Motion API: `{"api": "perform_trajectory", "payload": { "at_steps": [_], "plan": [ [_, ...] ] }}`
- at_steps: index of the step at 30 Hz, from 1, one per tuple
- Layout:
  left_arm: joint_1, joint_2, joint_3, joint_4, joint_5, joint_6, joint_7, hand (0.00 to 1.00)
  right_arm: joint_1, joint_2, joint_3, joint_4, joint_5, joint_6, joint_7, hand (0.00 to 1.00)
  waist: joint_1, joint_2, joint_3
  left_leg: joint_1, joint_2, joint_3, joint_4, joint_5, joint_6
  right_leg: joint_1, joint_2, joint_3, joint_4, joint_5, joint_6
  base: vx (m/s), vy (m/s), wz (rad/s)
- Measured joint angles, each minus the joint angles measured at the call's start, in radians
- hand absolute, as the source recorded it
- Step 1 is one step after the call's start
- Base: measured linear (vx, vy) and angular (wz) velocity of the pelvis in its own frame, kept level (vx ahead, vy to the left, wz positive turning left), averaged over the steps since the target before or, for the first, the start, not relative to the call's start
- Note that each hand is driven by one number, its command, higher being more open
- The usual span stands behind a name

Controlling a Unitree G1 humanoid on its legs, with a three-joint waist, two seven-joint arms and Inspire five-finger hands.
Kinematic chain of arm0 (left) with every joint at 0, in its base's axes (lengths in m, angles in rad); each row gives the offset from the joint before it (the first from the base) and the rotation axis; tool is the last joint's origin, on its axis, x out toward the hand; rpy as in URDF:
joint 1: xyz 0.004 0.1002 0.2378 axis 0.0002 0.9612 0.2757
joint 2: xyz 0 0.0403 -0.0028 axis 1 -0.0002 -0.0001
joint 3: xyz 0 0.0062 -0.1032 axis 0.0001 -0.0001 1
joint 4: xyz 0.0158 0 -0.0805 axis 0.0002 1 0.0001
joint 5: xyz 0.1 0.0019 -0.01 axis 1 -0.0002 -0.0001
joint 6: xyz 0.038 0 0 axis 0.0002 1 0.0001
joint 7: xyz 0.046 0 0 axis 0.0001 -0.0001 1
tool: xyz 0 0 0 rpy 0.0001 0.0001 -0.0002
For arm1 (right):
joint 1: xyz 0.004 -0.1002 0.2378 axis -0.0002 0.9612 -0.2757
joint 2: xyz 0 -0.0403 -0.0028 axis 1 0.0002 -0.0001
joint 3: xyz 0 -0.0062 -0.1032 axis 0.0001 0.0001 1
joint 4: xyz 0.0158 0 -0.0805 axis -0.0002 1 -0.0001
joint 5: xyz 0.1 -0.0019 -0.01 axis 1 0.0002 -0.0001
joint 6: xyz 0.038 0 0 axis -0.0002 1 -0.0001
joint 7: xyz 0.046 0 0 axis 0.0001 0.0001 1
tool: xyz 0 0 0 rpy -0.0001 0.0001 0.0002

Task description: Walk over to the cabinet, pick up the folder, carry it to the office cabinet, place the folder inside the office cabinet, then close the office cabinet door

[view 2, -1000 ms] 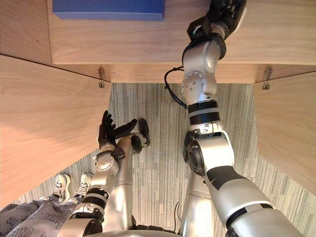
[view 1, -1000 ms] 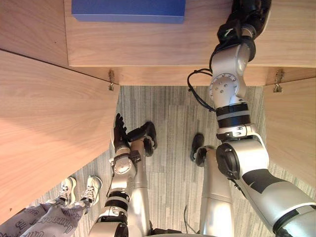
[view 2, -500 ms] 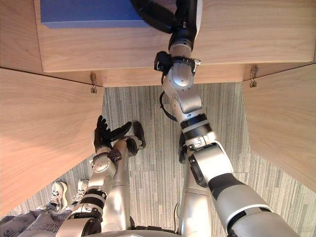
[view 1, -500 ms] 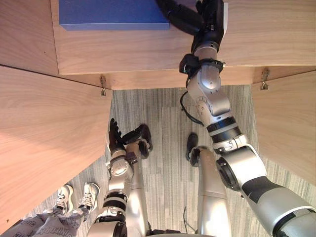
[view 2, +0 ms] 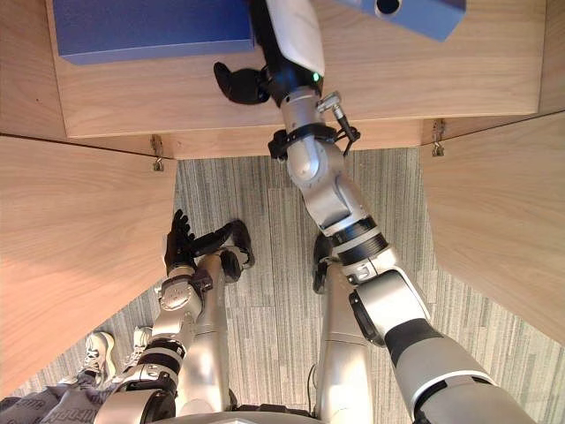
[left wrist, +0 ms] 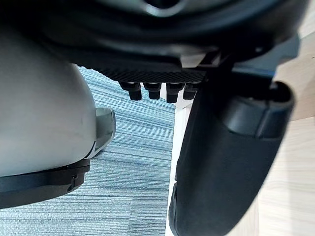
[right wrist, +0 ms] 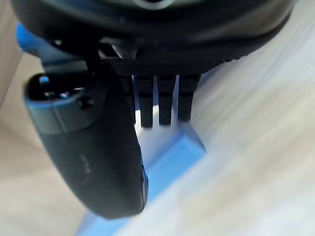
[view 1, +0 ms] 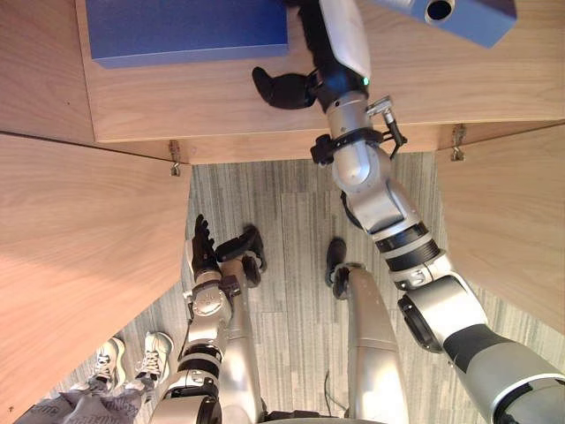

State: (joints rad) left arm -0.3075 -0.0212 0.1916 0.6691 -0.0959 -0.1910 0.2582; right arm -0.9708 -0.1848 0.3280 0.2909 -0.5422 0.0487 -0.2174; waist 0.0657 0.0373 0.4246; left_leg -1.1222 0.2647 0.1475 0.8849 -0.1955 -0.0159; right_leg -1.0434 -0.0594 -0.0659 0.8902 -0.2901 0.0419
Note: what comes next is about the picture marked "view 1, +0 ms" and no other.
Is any wooden office cabinet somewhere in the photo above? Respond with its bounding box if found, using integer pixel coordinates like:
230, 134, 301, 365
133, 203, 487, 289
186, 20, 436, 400
0, 0, 565, 167

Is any person's left leg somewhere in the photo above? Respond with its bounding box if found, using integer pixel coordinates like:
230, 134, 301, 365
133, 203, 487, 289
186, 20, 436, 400
19, 382, 111, 424

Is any person's right foot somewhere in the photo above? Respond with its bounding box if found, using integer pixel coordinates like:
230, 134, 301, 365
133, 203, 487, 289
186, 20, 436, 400
133, 330, 174, 390

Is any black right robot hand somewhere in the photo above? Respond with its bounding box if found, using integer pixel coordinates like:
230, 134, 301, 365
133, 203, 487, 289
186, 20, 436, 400
252, 0, 372, 110

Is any silver robot leg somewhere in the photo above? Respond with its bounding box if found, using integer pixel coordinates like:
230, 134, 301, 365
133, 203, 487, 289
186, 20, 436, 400
218, 258, 267, 424
333, 262, 411, 424

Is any blue file box with hole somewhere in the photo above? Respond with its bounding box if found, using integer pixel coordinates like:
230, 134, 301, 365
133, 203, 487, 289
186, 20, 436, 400
370, 0, 518, 49

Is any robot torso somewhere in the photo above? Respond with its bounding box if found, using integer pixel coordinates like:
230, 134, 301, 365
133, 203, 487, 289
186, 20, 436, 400
260, 408, 354, 424

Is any flat blue folder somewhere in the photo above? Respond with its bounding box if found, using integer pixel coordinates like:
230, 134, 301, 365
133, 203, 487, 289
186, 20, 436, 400
85, 0, 290, 70

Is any person's leg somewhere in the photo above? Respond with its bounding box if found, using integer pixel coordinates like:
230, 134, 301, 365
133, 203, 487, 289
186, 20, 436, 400
101, 382, 154, 424
19, 382, 111, 424

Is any thin black floor cable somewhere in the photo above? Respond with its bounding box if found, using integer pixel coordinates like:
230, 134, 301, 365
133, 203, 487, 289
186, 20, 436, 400
323, 369, 350, 416

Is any metal door hinge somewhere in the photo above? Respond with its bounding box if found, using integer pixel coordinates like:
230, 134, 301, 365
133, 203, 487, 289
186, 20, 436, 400
169, 140, 183, 177
449, 124, 468, 163

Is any person's right leg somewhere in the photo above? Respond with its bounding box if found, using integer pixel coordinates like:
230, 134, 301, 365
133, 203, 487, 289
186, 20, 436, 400
101, 382, 154, 424

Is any wooden cabinet door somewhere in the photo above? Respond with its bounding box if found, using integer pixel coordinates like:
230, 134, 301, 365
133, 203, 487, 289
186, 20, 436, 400
434, 123, 565, 337
0, 132, 193, 424

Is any silver left robot leg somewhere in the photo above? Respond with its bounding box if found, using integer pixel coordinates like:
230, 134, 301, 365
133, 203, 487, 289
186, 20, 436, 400
218, 258, 267, 424

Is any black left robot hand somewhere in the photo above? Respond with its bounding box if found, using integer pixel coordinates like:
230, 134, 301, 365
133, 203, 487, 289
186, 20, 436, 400
191, 214, 249, 283

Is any person's foot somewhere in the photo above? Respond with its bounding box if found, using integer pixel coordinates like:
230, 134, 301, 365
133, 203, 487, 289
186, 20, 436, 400
133, 330, 174, 390
93, 337, 128, 390

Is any silver right robot leg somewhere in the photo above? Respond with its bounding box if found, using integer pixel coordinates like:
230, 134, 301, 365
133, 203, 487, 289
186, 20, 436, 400
333, 262, 411, 424

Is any person's left foot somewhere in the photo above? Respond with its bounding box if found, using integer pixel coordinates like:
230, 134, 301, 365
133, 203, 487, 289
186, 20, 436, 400
93, 337, 128, 390

